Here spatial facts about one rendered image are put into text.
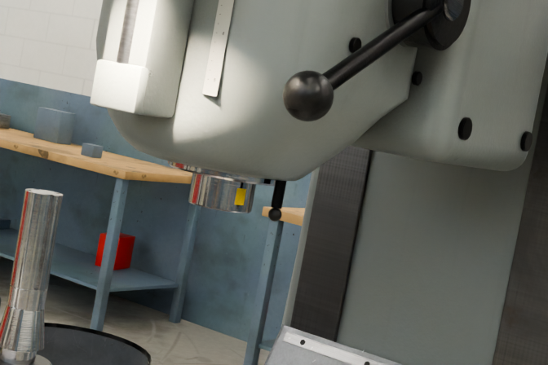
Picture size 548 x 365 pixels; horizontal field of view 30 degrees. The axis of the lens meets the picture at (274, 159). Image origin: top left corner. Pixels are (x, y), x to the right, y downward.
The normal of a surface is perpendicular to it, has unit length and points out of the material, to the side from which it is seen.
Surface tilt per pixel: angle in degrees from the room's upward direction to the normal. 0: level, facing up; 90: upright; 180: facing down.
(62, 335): 86
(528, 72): 90
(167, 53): 90
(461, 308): 90
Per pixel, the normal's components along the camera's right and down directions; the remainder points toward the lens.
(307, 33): 0.44, 0.13
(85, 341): -0.04, -0.02
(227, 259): -0.57, -0.06
